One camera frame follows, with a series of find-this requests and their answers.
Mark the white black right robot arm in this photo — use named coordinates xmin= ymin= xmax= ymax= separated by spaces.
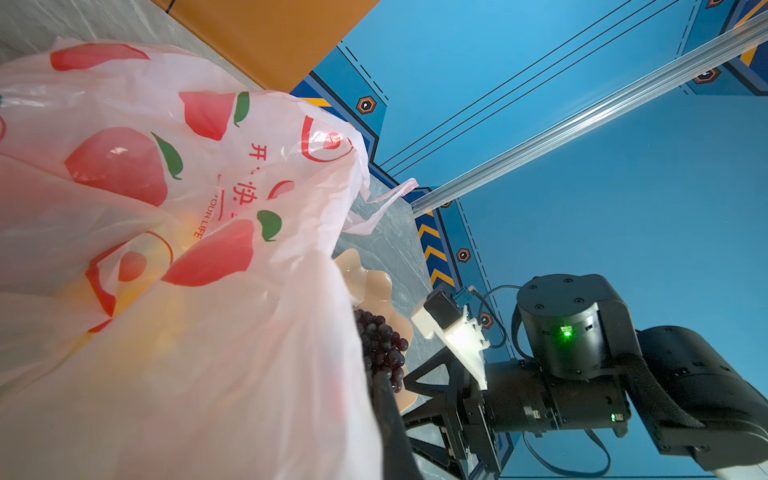
xmin=403 ymin=274 xmax=767 ymax=479

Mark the beige wavy fruit plate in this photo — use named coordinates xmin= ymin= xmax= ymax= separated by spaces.
xmin=335 ymin=249 xmax=417 ymax=412

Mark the dark purple grape bunch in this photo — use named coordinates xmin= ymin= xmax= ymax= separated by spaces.
xmin=353 ymin=309 xmax=409 ymax=393

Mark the right aluminium corner post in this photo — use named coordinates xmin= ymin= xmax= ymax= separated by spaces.
xmin=412 ymin=13 xmax=767 ymax=218

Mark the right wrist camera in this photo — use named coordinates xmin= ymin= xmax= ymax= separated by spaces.
xmin=410 ymin=290 xmax=490 ymax=390

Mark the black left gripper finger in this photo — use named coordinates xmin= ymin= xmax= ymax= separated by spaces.
xmin=371 ymin=373 xmax=423 ymax=480

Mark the pink printed plastic bag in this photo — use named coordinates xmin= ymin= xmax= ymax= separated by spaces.
xmin=1 ymin=40 xmax=412 ymax=479

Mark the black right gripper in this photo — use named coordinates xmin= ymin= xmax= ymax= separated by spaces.
xmin=403 ymin=347 xmax=630 ymax=479

